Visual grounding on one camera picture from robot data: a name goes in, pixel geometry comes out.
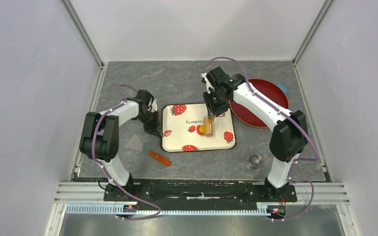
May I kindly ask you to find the small blue plastic piece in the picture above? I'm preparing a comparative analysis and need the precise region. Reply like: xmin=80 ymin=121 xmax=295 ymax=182
xmin=277 ymin=84 xmax=288 ymax=93

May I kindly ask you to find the round red plate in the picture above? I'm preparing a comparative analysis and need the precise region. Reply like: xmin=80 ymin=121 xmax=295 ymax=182
xmin=229 ymin=79 xmax=291 ymax=128

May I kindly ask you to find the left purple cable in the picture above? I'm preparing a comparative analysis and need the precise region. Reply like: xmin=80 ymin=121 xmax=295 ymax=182
xmin=91 ymin=84 xmax=162 ymax=221

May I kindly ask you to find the white strawberry print tray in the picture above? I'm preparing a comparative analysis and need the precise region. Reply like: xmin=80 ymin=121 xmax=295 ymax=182
xmin=160 ymin=103 xmax=236 ymax=153

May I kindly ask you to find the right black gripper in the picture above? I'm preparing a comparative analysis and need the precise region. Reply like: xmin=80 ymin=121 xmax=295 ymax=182
xmin=203 ymin=89 xmax=229 ymax=119

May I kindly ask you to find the orange handled metal scraper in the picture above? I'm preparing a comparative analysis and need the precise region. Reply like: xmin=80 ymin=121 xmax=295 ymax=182
xmin=125 ymin=134 xmax=171 ymax=166

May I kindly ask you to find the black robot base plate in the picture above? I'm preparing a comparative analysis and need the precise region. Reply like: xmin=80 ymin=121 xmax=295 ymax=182
xmin=102 ymin=179 xmax=298 ymax=212

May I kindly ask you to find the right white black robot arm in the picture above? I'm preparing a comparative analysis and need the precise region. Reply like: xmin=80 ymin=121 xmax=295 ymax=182
xmin=201 ymin=66 xmax=308 ymax=201

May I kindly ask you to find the wooden dough roller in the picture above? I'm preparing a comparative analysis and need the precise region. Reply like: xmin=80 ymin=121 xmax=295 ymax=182
xmin=204 ymin=116 xmax=216 ymax=137

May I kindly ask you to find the yellow dough piece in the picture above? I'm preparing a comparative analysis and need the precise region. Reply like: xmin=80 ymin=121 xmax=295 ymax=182
xmin=196 ymin=125 xmax=204 ymax=136

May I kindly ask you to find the purple cable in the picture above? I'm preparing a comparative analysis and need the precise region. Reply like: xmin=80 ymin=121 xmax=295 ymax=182
xmin=203 ymin=57 xmax=320 ymax=223
xmin=91 ymin=84 xmax=162 ymax=221

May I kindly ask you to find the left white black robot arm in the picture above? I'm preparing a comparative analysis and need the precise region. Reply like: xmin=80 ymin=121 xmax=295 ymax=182
xmin=79 ymin=89 xmax=163 ymax=201

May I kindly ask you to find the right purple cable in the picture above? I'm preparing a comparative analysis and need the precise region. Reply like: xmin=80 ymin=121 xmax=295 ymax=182
xmin=203 ymin=57 xmax=320 ymax=223

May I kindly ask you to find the round metal cutter ring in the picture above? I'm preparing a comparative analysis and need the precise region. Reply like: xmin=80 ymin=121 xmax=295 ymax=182
xmin=248 ymin=154 xmax=264 ymax=169

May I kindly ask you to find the aluminium frame rail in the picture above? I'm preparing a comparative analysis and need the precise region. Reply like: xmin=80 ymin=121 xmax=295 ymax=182
xmin=55 ymin=182 xmax=350 ymax=216

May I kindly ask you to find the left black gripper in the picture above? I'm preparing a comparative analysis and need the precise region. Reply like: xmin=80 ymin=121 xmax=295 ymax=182
xmin=135 ymin=110 xmax=163 ymax=138

